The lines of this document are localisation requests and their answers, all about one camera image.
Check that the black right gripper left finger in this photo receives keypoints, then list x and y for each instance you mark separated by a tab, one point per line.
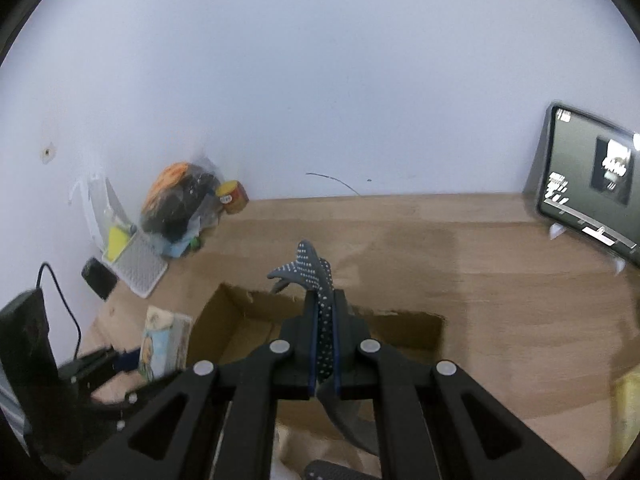
214	421

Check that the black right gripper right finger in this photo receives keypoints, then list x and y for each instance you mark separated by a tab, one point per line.
434	421

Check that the capybara tissue pack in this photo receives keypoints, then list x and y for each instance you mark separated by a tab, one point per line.
165	343

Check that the dark dotted whale shark toy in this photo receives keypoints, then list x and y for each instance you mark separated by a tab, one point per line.
314	274

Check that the black charger block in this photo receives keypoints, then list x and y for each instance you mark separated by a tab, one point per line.
99	278

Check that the white perforated plastic basket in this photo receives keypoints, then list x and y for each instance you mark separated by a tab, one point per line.
138	266

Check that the yellow card in basket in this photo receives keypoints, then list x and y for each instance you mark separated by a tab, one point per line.
117	241

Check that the black bag in clear plastic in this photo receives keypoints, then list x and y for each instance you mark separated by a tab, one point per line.
179	216

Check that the red yellow tin can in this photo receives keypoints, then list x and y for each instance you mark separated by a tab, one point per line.
232	196

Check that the orange patterned cloth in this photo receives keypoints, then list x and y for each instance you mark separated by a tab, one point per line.
169	177

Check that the tablet on white stand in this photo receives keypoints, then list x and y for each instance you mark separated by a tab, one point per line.
585	179

